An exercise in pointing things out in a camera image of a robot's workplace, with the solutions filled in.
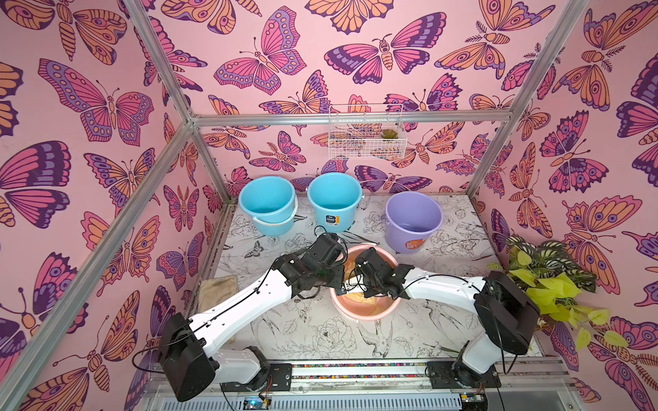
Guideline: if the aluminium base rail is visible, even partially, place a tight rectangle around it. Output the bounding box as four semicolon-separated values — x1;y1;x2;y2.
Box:
137;357;587;410

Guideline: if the pink plastic bucket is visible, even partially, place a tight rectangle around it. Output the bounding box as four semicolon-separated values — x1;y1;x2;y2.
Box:
329;244;401;322

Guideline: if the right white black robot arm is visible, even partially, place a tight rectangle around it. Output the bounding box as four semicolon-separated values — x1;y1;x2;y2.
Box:
342;248;540;388

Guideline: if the small green succulent plant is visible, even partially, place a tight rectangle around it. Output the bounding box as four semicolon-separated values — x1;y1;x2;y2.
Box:
380;129;399;140

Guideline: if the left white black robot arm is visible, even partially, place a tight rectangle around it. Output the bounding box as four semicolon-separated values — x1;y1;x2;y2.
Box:
156;234;348;402

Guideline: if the purple plastic bucket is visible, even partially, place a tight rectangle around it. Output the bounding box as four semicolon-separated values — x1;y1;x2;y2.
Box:
385;192;444;253

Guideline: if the green leafy potted plant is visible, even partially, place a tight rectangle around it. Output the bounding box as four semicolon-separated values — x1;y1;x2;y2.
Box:
496;235;630;350

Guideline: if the white wire wall basket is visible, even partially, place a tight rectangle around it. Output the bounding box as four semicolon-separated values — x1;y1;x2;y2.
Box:
326;111;408;161

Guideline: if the left blue bucket white handle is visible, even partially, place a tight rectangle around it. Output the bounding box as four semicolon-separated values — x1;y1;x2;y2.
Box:
238;176;298;236

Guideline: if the right blue bucket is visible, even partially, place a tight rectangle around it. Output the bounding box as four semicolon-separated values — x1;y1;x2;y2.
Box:
307;172;363;233

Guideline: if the beige worn cloth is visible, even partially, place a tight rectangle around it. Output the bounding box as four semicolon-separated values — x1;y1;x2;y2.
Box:
197;276;239;313

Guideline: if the yellow microfiber cloth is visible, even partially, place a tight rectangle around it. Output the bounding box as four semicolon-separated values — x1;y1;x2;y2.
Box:
338;293;393;317

